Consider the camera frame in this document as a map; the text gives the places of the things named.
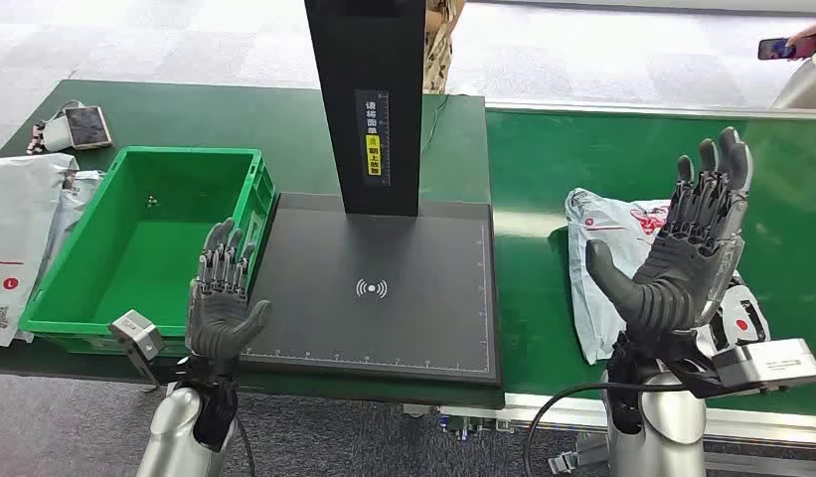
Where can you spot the grey package with red print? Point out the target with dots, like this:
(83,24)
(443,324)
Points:
(608,224)

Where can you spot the person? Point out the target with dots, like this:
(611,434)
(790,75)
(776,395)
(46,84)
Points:
(806,89)
(440,46)

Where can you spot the white package with red dot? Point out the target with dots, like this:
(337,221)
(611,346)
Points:
(16,217)

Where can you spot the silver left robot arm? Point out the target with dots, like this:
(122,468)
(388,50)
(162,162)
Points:
(174,434)

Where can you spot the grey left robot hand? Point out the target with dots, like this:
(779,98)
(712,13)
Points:
(216,322)

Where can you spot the plain grey package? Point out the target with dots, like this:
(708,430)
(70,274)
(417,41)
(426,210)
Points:
(75,194)

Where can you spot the conveyor connector block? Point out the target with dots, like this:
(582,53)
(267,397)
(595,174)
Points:
(470,424)

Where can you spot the smartphone with red case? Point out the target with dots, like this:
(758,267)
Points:
(779,48)

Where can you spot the green table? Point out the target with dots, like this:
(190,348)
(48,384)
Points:
(249,118)

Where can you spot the grey metal clamp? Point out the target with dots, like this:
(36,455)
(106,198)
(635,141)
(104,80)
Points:
(579,457)

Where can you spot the smartphone with dark screen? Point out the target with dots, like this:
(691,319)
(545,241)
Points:
(87,127)

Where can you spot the small dark object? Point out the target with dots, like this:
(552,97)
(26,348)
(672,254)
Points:
(152,201)

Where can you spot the black and yellow label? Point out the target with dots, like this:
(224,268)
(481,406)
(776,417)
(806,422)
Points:
(373,141)

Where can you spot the black scale column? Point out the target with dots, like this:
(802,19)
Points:
(365,52)

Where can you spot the green conveyor belt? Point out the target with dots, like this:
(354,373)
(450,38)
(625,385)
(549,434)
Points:
(579,151)

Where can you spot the black weighing platform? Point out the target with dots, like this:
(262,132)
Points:
(394,322)

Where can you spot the green plastic basket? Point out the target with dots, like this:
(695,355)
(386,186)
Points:
(151,263)

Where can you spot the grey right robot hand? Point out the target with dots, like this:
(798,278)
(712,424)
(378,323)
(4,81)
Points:
(677,276)

